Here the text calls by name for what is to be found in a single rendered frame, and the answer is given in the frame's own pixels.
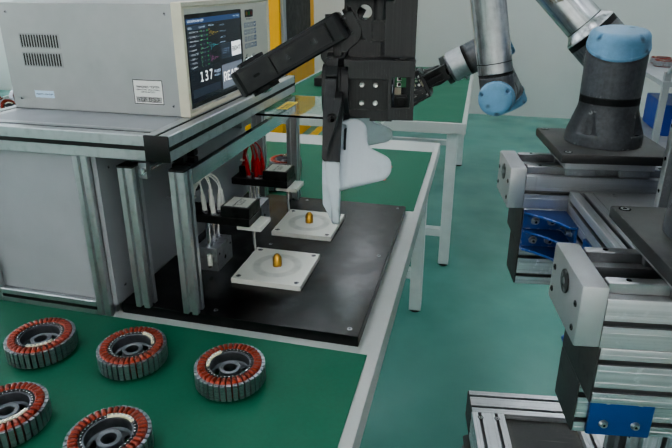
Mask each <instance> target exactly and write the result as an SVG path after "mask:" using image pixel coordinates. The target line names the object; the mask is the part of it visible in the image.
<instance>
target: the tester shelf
mask: <svg viewBox="0 0 672 448"><path fill-rule="evenodd" d="M278 80H279V82H280V83H278V84H277V85H275V86H273V88H272V90H271V91H269V92H267V93H261V94H260V95H258V96H256V97H255V96H254V94H252V95H249V96H248V97H243V96H242V95H240V96H238V97H236V98H234V99H231V100H229V101H227V102H225V103H223V104H220V105H218V106H216V107H214V108H212V109H210V110H207V111H205V112H203V113H201V114H199V115H196V116H194V117H192V118H184V117H175V116H158V115H141V114H124V113H107V112H90V111H73V110H56V109H39V108H22V107H16V105H13V106H9V107H5V108H1V109H0V150H11V151H23V152H36V153H48V154H61V155H74V156H86V157H99V158H111V159H124V160H136V161H146V162H159V163H171V162H173V161H174V160H176V159H178V158H180V157H181V156H183V155H185V154H187V153H188V152H190V151H192V150H194V149H195V148H197V147H199V146H201V145H202V144H204V143H206V142H208V141H209V140H211V139H213V138H215V137H216V136H218V135H220V134H222V133H223V132H225V131H227V130H229V129H231V128H232V127H234V126H236V125H238V124H239V123H241V122H243V121H245V120H246V119H248V118H250V117H252V116H253V115H255V114H257V113H259V112H260V111H262V110H264V109H266V108H267V107H269V106H271V105H273V104H274V103H276V102H278V101H280V100H281V99H283V98H285V97H287V96H288V95H290V94H292V93H294V92H295V75H284V76H283V77H281V78H279V79H278Z"/></svg>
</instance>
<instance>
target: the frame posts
mask: <svg viewBox="0 0 672 448"><path fill-rule="evenodd" d="M251 118H252V127H254V126H256V125H257V124H259V123H260V122H262V121H264V120H265V116H258V115H253V116H252V117H251ZM286 142H287V165H294V166H295V174H296V181H301V171H300V128H299V118H294V117H291V118H289V119H288V120H287V121H286ZM256 143H258V145H259V146H260V148H261V150H262V154H263V157H264V164H265V169H266V168H267V146H266V135H265V136H263V137H262V138H260V139H259V140H258V141H256ZM116 168H117V174H118V181H119V188H120V195H121V202H122V209H123V216H124V223H125V230H126V237H127V244H128V251H129V258H130V265H131V272H132V279H133V286H134V293H135V300H136V306H137V307H142V306H143V305H144V306H145V308H151V307H152V306H153V303H156V302H157V301H158V299H157V291H156V283H155V275H154V267H153V259H152V251H151V244H150V236H149V228H148V220H147V212H146V204H145V196H144V188H143V180H142V178H140V177H139V169H138V162H134V161H124V162H122V163H120V164H118V165H116ZM168 174H169V183H170V192H171V202H172V211H173V220H174V229H175V238H176V247H177V256H178V266H179V275H180V284H181V293H182V302H183V311H184V313H185V314H189V313H190V312H192V314H193V315H199V313H200V312H201V311H200V310H203V309H204V308H205V305H204V294H203V283H202V273H201V262H200V251H199V241H198V230H197V219H196V209H195V198H194V187H193V177H192V166H184V165H175V166H174V167H172V168H170V169H168ZM259 190H260V196H262V197H266V196H267V195H268V194H269V191H268V187H262V186H259ZM300 197H301V188H300V189H299V190H298V191H297V192H290V199H293V198H294V200H298V199H299V198H300Z"/></svg>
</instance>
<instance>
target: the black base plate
mask: <svg viewBox="0 0 672 448"><path fill-rule="evenodd" d="M266 198H269V210H270V217H271V221H270V222H269V223H268V225H267V226H266V227H265V228H264V229H263V230H262V231H261V232H256V244H257V247H261V248H270V249H279V250H288V251H297V252H306V253H315V254H320V260H319V261H318V263H317V265H316V266H315V268H314V270H313V271H312V273H311V275H310V276H309V278H308V279H307V281H306V283H305V284H304V286H303V288H302V289H301V291H293V290H285V289H278V288H270V287H262V286H254V285H246V284H239V283H231V277H232V276H233V275H234V274H235V273H236V271H237V270H238V269H239V268H240V267H241V266H242V264H243V263H244V262H245V261H246V260H247V259H248V258H249V256H250V255H251V254H252V252H253V237H252V231H246V230H237V226H231V225H221V224H219V225H220V234H226V235H231V239H232V253H233V257H232V258H231V259H230V260H229V261H228V262H227V263H226V264H225V265H224V266H223V267H222V269H221V270H220V271H210V270H202V269H201V273H202V283H203V294H204V305H205V308H204V309H203V310H200V311H201V312H200V313H199V315H193V314H192V312H190V313H189V314H185V313H184V311H183V302H182V293H181V284H180V275H179V266H178V256H177V255H176V256H174V257H173V258H172V259H171V260H170V261H169V262H168V263H166V264H165V265H164V266H163V267H162V268H161V269H160V270H158V271H157V272H156V273H155V274H154V275H155V283H156V291H157V299H158V301H157V302H156V303H153V306H152V307H151V308H145V306H144V305H143V306H142V307H137V306H136V300H135V293H134V292H133V293H132V294H131V295H130V296H129V297H128V298H127V299H125V300H124V301H123V302H122V308H123V312H125V313H132V314H139V315H145V316H152V317H159V318H166V319H172V320H179V321H186V322H193V323H199V324H206V325H213V326H220V327H227V328H233V329H240V330H247V331H254V332H260V333H267V334H274V335H281V336H287V337H294V338H301V339H308V340H314V341H321V342H328V343H335V344H341V345H348V346H355V347H358V346H359V343H360V340H361V337H362V334H363V332H364V329H365V326H366V323H367V320H368V317H369V315H370V312H371V309H372V306H373V303H374V300H375V298H376V295H377V292H378V289H379V286H380V284H381V281H382V278H383V275H384V272H385V269H386V267H387V264H388V261H389V258H390V255H391V252H392V250H393V247H394V244H395V241H396V238H397V235H398V233H399V230H400V227H401V224H402V221H403V218H404V216H405V210H406V207H405V206H395V205H384V204H373V203H361V202H350V201H341V204H340V214H345V218H344V220H343V222H342V223H341V225H340V227H339V228H338V230H337V231H336V233H335V235H334V236H333V238H332V240H331V241H320V240H311V239H302V238H292V237H283V236H274V235H272V234H271V231H272V230H273V229H274V228H275V226H276V225H277V224H278V223H279V222H280V221H281V219H282V218H283V217H284V216H285V215H286V213H287V196H283V195H272V194H268V195H267V196H266ZM290 209H296V210H306V211H317V212H327V211H326V209H325V207H324V205H323V199H317V198H305V197H300V198H299V199H298V200H294V198H293V199H290Z"/></svg>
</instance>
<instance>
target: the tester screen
mask: <svg viewBox="0 0 672 448"><path fill-rule="evenodd" d="M185 22H186V33H187V44H188V55H189V66H190V78H191V89H192V100H193V105H194V104H196V103H198V102H201V101H203V100H206V99H208V98H210V97H213V96H215V95H218V94H220V93H222V92H225V91H227V90H230V89H232V88H234V87H237V86H236V85H233V86H231V87H228V88H226V89H223V76H222V65H224V64H227V63H230V62H233V61H236V60H240V59H242V49H241V54H237V55H234V56H230V57H227V58H223V59H221V44H222V43H227V42H231V41H235V40H241V32H240V14H239V13H233V14H225V15H217V16H209V17H201V18H192V19H185ZM212 67H213V73H214V80H211V81H208V82H205V83H202V84H200V75H199V71H203V70H206V69H209V68H212ZM218 81H221V89H218V90H216V91H213V92H211V93H208V94H206V95H203V96H201V97H198V98H196V99H194V94H193V91H194V90H196V89H199V88H202V87H204V86H207V85H210V84H213V83H215V82H218Z"/></svg>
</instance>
